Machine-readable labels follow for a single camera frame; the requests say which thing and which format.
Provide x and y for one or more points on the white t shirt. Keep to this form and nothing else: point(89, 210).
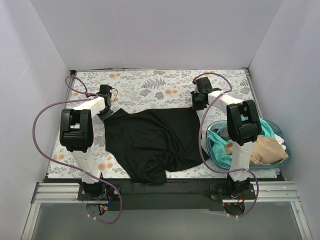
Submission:
point(280, 141)

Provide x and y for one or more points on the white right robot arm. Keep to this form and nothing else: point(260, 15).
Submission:
point(243, 126)

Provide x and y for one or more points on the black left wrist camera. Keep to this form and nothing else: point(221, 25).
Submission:
point(105, 90)

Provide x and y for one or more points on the aluminium front rail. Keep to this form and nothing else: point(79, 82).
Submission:
point(269, 191)

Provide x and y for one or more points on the beige t shirt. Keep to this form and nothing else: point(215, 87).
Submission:
point(261, 152)

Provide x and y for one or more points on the clear blue plastic basket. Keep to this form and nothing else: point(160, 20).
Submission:
point(269, 150)

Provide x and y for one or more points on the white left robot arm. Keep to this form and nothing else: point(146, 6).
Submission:
point(77, 134)

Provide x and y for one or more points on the teal t shirt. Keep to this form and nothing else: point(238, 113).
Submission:
point(217, 137)

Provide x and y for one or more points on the floral patterned table mat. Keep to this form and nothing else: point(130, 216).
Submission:
point(139, 90)

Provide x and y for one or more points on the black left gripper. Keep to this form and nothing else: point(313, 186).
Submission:
point(105, 114)

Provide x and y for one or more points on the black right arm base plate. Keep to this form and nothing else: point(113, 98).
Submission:
point(229, 190)

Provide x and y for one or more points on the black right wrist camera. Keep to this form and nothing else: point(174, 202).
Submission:
point(203, 85)

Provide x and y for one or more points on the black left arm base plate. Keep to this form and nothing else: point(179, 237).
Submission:
point(97, 192)

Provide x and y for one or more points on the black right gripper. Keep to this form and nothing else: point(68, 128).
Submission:
point(197, 105)

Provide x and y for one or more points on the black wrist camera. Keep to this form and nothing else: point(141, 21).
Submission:
point(105, 90)
point(203, 85)

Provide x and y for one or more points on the black t shirt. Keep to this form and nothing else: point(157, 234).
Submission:
point(152, 142)

